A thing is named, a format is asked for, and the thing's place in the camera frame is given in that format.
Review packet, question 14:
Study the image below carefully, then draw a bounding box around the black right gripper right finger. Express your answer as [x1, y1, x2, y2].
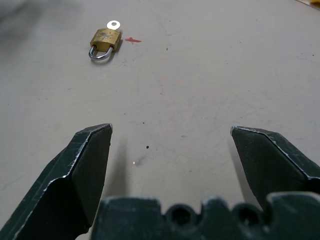
[230, 126, 320, 213]

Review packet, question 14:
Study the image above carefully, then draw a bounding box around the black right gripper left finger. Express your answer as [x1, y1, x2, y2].
[0, 123, 114, 240]

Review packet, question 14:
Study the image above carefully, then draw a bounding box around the brass padlock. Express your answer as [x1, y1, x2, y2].
[88, 28, 123, 62]

